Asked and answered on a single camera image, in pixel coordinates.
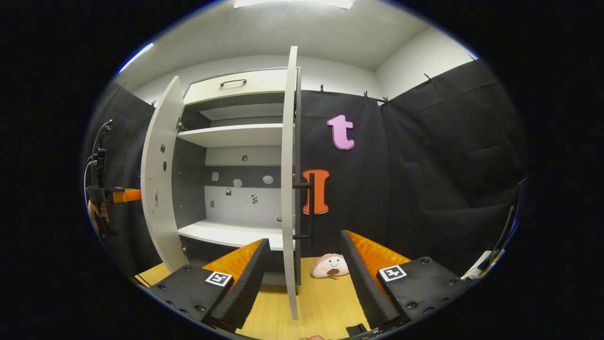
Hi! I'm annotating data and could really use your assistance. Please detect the white cabinet shelf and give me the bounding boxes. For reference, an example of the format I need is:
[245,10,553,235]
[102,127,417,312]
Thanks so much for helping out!
[177,124,285,148]
[178,219,284,251]

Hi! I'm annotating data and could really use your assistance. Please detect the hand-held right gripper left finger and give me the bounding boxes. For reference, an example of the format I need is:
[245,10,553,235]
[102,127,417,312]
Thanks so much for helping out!
[147,238,272,333]

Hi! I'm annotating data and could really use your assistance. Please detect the long ceiling light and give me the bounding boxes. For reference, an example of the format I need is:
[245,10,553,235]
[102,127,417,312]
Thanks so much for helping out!
[118,42,155,74]
[234,0,355,10]

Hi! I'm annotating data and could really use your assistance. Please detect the black backdrop cloth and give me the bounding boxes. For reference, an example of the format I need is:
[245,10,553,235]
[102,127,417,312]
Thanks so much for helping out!
[83,59,527,277]

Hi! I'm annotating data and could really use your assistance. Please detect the beige double-door shoe cabinet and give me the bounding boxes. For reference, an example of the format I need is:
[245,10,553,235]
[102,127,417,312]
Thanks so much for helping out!
[171,66,302,286]

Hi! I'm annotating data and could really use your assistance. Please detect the cabinet door with headphone sticker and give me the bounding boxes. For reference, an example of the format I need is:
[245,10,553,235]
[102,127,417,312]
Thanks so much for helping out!
[281,46,316,322]

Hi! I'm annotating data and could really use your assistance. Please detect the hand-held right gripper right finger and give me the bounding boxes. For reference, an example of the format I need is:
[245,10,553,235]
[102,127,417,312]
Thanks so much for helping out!
[340,229,472,331]

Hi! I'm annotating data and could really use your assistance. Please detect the pink plush toy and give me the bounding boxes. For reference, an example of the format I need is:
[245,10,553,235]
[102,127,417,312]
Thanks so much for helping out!
[310,253,350,280]

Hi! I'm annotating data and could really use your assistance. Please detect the cabinet door with camera sticker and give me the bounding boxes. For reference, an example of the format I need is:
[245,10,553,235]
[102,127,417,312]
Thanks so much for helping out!
[141,76,190,273]

